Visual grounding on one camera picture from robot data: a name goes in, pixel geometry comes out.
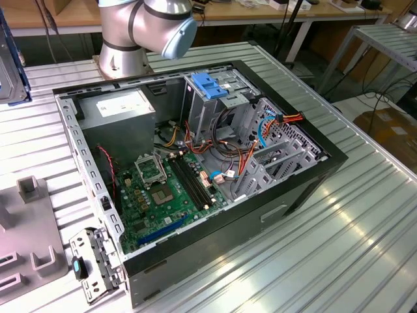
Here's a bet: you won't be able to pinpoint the red yellow disk power wire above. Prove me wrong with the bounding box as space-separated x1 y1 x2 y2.
275 111 304 127

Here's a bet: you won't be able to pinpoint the hard disk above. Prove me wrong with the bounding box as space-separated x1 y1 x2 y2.
0 12 33 107

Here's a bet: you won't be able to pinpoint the metal disk bay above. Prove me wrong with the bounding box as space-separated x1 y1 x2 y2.
227 96 329 205

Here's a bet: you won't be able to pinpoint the black RAM slot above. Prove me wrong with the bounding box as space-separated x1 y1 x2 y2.
167 158 205 212
176 156 211 209
171 157 208 211
180 155 214 207

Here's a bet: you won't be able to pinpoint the metal optical drive cage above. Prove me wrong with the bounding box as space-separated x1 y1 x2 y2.
180 67 261 144

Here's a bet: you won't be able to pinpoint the green motherboard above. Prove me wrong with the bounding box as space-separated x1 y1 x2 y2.
115 151 229 255

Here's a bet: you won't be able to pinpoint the metal socket cover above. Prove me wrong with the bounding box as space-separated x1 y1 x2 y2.
134 155 167 187

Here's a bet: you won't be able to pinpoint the blue plastic drive latch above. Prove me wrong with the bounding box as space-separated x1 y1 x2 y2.
191 73 222 98

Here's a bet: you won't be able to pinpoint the black open PC case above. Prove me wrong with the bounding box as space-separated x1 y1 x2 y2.
51 59 349 309

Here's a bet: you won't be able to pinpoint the blue expansion slot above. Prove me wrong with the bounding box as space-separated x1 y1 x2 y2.
136 213 190 248

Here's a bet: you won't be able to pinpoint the grey power supply unit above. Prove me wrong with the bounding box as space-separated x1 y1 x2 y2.
76 88 157 168

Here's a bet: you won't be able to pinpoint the black stand pole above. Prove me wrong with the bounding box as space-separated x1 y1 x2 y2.
275 0 302 65

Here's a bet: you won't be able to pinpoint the flat cardboard box with label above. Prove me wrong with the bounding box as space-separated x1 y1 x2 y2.
353 109 417 164

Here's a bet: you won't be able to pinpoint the grey parts rack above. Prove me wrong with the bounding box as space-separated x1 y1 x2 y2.
0 175 71 307

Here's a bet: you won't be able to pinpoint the metal slat side table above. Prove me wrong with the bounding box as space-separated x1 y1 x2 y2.
317 24 417 95

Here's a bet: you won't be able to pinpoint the red orange wire bundle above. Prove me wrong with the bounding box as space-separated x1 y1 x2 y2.
183 119 260 175

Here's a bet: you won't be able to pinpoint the blue flat wire white label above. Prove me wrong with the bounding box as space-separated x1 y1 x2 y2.
208 169 236 185

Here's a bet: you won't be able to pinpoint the thick black cable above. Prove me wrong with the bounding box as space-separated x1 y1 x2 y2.
211 109 237 154

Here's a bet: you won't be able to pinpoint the yellow black power wires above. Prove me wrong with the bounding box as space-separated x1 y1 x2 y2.
155 126 180 147

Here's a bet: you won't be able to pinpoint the blue wire with black plug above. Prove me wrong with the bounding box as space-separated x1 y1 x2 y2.
255 109 284 151

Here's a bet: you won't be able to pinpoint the red black twisted fan wire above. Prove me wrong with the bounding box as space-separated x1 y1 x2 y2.
96 145 117 200

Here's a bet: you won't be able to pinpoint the metal slot retainer bracket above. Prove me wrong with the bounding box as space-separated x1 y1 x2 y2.
68 228 126 306

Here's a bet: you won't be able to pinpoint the wooden desk white frame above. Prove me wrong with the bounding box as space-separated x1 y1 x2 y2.
0 0 392 38

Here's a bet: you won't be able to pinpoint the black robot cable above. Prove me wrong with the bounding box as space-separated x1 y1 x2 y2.
34 0 63 63

